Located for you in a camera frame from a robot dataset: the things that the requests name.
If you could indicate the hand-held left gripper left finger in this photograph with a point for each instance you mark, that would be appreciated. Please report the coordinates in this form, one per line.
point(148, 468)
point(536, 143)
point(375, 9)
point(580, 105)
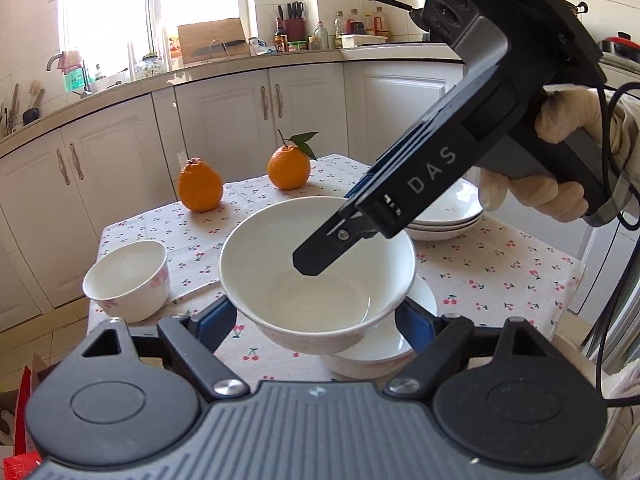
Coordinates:
point(215, 322)

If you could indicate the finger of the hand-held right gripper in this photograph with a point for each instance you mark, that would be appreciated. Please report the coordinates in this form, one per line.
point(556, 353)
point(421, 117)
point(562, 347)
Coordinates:
point(380, 165)
point(320, 255)

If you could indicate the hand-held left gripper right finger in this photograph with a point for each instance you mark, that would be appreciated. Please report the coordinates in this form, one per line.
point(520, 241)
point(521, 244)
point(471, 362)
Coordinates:
point(417, 327)

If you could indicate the white pink floral bowl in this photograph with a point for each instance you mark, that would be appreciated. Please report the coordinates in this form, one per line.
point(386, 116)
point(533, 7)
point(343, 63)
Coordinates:
point(390, 355)
point(260, 270)
point(125, 275)

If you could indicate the white fruit print plate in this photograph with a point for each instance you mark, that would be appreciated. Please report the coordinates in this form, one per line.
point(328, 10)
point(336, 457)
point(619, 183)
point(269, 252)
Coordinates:
point(455, 205)
point(450, 233)

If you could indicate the person's right hand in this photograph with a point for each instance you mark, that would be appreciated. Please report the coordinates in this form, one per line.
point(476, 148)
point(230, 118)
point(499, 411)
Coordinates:
point(565, 110)

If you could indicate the orange with green leaf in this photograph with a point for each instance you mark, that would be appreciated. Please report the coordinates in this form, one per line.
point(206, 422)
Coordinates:
point(288, 170)

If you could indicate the cherry print tablecloth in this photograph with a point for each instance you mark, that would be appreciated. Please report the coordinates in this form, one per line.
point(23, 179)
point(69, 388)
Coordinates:
point(500, 280)

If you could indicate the orange plastic bottle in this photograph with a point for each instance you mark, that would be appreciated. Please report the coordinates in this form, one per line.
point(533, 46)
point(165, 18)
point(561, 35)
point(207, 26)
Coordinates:
point(381, 22)

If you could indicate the red topped appliance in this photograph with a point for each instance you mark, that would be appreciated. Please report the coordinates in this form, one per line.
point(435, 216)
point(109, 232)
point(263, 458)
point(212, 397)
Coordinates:
point(622, 45)

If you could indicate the white rectangular container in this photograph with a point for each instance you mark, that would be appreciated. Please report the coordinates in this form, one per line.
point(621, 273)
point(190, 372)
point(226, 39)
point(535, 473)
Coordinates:
point(362, 41)

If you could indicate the knobbed orange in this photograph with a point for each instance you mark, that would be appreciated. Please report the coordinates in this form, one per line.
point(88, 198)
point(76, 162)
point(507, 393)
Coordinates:
point(200, 187)

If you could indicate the clear glass bottle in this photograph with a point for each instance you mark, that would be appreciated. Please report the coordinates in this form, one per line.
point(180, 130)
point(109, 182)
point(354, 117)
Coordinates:
point(321, 37)

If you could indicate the dark sauce bottle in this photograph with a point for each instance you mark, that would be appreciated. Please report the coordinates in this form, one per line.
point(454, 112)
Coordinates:
point(281, 40)

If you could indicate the red knife block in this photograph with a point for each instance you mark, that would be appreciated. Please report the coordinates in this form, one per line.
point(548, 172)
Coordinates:
point(296, 27)

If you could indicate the white kitchen cabinets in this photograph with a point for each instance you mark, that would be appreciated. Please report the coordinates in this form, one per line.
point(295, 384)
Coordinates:
point(220, 125)

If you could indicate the beige kitchen countertop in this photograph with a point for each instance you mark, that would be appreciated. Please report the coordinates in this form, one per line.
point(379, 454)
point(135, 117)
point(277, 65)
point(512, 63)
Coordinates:
point(210, 74)

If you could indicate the wooden cutting board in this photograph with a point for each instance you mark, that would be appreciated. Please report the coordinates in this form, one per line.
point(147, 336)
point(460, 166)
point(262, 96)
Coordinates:
point(210, 35)

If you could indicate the white appliance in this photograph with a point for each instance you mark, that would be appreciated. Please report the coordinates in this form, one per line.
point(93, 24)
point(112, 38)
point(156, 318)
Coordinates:
point(632, 300)

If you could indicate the quilted patterned cloth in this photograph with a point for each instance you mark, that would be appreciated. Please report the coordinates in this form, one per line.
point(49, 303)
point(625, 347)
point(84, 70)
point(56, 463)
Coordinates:
point(625, 435)

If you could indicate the red box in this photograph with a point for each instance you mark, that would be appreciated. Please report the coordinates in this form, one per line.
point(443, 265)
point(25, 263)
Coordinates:
point(15, 465)

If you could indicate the glass jar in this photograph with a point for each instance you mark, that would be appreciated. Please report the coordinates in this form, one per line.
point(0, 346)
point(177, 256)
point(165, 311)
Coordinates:
point(150, 67)

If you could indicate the green dish soap bottle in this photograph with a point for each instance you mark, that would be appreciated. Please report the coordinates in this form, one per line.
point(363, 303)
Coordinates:
point(75, 80)

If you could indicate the wooden kitchen utensils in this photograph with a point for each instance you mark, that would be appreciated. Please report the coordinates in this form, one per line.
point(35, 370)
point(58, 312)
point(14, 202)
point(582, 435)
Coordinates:
point(32, 105)

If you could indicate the pink cloth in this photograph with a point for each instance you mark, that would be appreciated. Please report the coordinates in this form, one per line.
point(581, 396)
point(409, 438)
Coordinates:
point(69, 60)

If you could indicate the metal faucet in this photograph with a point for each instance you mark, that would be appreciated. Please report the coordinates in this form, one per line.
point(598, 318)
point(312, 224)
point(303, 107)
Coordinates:
point(51, 60)

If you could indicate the kitchen window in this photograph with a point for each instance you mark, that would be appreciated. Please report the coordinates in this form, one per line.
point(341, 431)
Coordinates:
point(110, 5)

